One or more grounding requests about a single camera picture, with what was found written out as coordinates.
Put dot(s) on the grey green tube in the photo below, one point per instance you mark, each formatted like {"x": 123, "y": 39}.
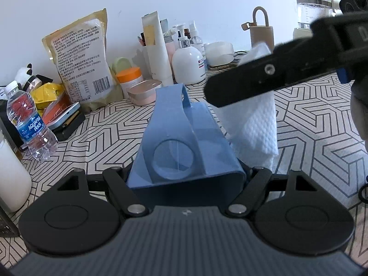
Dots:
{"x": 164, "y": 26}

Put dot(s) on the white round container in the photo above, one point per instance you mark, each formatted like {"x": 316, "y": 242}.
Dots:
{"x": 218, "y": 53}

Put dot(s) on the glass kettle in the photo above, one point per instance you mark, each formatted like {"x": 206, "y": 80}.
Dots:
{"x": 312, "y": 11}

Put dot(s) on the pink bottle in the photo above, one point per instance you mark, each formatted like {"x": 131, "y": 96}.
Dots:
{"x": 170, "y": 49}

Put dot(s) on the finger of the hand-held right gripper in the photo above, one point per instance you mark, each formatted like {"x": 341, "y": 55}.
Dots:
{"x": 247, "y": 80}

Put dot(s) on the tall white tube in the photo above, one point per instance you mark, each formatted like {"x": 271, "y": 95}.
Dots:
{"x": 159, "y": 54}

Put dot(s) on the brown snack bag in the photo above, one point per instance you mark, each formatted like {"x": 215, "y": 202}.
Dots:
{"x": 80, "y": 63}

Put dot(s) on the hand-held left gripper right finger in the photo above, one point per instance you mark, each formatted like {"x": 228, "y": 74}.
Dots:
{"x": 253, "y": 191}

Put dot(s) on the silver flat device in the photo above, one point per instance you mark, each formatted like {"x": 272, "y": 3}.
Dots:
{"x": 67, "y": 113}

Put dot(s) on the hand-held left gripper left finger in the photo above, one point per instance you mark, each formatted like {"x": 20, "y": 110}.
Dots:
{"x": 119, "y": 188}

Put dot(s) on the beige bottle with loop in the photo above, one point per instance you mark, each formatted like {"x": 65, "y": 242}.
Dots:
{"x": 261, "y": 36}

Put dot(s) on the black flat box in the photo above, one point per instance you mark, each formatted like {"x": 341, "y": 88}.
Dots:
{"x": 70, "y": 128}

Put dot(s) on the blue container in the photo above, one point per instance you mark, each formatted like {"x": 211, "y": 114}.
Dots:
{"x": 201, "y": 138}

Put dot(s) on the white pump bottle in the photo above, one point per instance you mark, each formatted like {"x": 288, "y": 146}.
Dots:
{"x": 188, "y": 66}

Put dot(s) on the orange lid jar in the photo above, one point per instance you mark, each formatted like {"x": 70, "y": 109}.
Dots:
{"x": 129, "y": 76}

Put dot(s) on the clear spray bottle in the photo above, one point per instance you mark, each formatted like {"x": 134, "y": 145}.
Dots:
{"x": 197, "y": 38}

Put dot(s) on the yellow packet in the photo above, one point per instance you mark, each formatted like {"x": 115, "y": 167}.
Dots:
{"x": 46, "y": 92}

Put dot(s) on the pink compact case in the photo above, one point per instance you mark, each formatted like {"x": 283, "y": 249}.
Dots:
{"x": 143, "y": 92}

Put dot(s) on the orange box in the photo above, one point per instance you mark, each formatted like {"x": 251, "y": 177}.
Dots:
{"x": 56, "y": 111}

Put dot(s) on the black ribbed device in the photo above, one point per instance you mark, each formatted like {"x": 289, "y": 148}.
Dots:
{"x": 7, "y": 224}

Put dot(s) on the plastic water bottle blue label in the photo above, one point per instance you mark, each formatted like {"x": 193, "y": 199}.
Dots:
{"x": 31, "y": 129}

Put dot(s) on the large white bottle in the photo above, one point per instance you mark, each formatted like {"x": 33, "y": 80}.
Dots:
{"x": 13, "y": 178}

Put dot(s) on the green round jar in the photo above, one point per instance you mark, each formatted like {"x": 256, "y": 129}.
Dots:
{"x": 122, "y": 64}

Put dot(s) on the geometric patterned tablecloth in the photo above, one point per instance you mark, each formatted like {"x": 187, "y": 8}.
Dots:
{"x": 310, "y": 126}

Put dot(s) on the white paper towel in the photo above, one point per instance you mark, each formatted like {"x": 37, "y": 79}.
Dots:
{"x": 253, "y": 126}

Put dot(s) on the panda figurine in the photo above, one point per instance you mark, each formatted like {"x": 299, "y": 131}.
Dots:
{"x": 24, "y": 76}

